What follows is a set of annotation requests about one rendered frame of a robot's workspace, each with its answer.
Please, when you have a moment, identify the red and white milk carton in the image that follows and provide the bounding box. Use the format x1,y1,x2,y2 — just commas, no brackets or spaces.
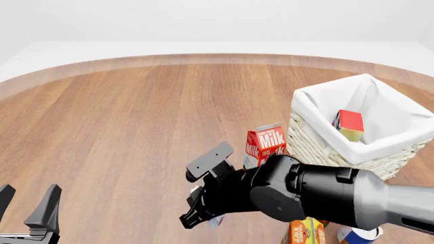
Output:
243,121,288,171

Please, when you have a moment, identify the orange juice carton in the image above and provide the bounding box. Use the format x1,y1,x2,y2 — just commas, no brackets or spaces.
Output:
281,216,327,244

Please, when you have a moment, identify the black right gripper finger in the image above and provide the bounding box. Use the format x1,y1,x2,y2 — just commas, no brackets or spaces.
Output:
179,200,218,230

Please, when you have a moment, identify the wicker basket with white liner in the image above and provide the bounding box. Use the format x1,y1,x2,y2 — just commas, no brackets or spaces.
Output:
286,73,434,182

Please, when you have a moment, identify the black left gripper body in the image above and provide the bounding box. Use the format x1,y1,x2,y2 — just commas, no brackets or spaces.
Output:
0,230,61,244

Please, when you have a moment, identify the blue and white tin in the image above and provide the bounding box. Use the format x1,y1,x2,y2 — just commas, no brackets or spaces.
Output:
336,225,384,244

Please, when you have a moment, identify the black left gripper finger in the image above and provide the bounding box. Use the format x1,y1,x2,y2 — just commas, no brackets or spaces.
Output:
0,184,17,222
23,183,63,238

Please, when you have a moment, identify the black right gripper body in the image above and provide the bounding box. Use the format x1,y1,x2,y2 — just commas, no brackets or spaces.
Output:
186,162,259,219

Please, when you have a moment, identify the red and yellow butter box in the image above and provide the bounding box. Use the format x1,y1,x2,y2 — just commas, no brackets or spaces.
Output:
332,109,366,143

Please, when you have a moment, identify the white and blue food box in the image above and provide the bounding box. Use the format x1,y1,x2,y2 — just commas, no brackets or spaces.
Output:
207,213,227,228

